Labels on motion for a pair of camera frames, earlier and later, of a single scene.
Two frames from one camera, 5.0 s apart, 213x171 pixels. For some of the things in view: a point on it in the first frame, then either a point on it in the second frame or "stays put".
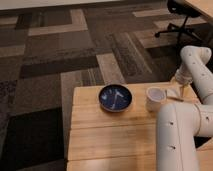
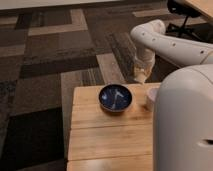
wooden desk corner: [203, 6] stays put
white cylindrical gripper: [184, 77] -> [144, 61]
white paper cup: [154, 97] stays put
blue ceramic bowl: [115, 97] stays put
